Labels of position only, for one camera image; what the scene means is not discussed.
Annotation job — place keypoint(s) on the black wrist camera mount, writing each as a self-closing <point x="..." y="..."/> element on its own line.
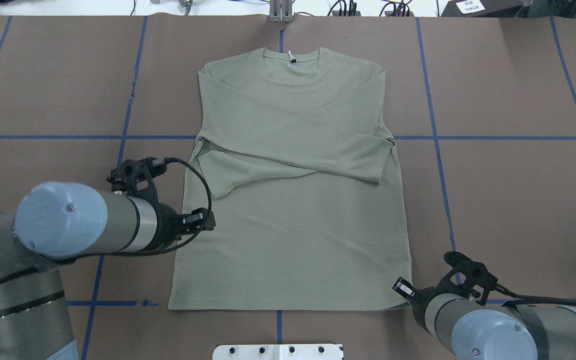
<point x="469" y="278"/>
<point x="136" y="178"/>

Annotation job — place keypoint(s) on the aluminium camera post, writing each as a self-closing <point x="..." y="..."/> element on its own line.
<point x="281" y="11"/>

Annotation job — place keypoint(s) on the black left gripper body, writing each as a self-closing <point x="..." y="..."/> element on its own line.
<point x="167" y="227"/>

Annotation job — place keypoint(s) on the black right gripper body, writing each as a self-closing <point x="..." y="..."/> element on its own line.
<point x="422" y="301"/>

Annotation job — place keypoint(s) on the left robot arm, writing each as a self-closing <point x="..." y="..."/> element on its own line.
<point x="57" y="224"/>

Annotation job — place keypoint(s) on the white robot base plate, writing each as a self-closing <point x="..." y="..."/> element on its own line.
<point x="291" y="351"/>

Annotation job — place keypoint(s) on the olive green long-sleeve shirt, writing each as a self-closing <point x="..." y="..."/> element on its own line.
<point x="306" y="188"/>

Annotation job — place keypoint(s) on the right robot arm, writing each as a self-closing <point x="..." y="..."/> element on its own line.
<point x="472" y="331"/>

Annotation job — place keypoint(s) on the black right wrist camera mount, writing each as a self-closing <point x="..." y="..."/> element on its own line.
<point x="469" y="278"/>

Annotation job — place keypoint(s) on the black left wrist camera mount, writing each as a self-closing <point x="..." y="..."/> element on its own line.
<point x="136" y="178"/>

